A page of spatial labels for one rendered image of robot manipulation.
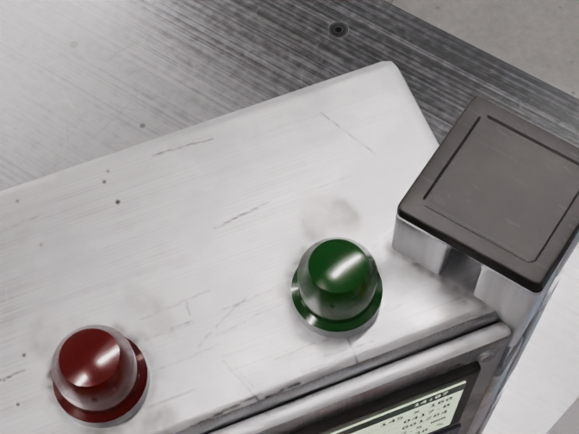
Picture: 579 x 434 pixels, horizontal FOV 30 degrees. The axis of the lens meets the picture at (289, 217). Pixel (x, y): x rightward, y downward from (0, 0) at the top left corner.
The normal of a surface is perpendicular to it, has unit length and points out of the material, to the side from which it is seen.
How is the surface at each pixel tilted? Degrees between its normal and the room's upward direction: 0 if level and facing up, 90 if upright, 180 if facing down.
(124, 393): 90
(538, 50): 0
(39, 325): 0
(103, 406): 90
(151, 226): 0
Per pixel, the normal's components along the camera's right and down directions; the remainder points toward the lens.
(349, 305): 0.22, 0.50
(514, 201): -0.02, -0.45
